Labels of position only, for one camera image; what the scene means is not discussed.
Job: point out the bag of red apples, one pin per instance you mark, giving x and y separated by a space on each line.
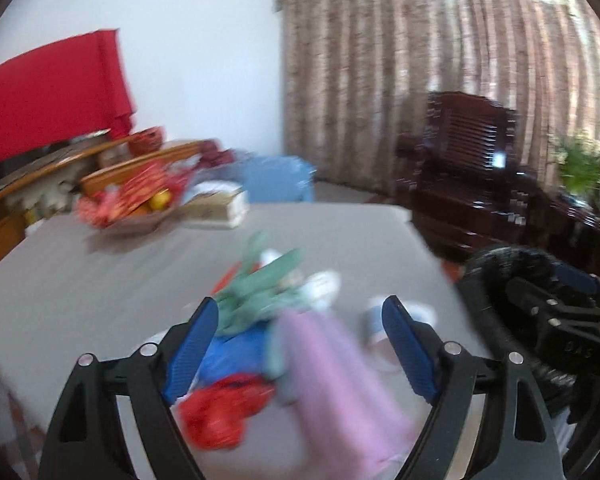
215 154

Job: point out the green rubber glove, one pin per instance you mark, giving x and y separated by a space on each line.
252 290

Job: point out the green potted plant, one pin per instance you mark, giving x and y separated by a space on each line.
582 165

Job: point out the blue plastic bag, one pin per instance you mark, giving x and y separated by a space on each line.
235 355

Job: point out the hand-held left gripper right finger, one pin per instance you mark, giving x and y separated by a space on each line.
409 350

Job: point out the beige cardboard box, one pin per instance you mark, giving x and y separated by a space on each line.
220 207

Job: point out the fruit bowl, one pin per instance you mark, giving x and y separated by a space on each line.
130 222

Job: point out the blue plastic stool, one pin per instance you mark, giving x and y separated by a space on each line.
275 177

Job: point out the wooden cabinet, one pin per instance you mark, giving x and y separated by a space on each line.
0 240

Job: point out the red plastic bag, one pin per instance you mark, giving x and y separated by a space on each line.
215 410

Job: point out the black trash bin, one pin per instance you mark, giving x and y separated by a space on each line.
484 280

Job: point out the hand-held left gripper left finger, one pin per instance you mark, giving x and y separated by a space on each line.
192 350

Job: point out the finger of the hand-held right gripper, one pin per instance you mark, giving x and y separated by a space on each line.
574 280

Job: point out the red basket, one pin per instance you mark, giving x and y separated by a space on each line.
146 141

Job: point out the white tissue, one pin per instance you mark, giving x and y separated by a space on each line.
325 285

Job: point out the dark wooden side table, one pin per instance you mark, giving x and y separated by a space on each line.
584 225

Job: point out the dark wooden armchair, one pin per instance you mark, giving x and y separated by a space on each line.
459 160

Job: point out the brown patterned curtain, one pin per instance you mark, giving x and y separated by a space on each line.
379 60

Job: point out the red cloth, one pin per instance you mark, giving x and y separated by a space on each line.
50 95

